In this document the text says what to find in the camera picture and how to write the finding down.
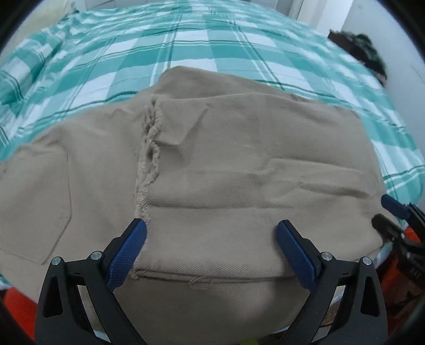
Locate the pile of dark clothes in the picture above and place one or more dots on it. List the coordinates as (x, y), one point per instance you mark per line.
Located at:
(368, 56)

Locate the dark wooden dresser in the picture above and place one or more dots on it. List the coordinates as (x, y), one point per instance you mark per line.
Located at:
(335, 35)

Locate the orange and white fleece garment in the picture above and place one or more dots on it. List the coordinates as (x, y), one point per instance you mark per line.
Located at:
(16, 308)

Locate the green plaid blanket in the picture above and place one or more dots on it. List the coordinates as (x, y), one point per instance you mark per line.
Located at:
(199, 43)

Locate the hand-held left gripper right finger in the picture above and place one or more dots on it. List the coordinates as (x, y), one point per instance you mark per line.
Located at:
(297, 255)

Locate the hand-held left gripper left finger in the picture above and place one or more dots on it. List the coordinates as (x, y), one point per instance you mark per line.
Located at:
(128, 252)

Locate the beige pants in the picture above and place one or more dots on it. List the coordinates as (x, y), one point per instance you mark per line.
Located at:
(232, 166)

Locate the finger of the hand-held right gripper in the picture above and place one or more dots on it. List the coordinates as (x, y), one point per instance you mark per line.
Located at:
(386, 225)
(393, 204)

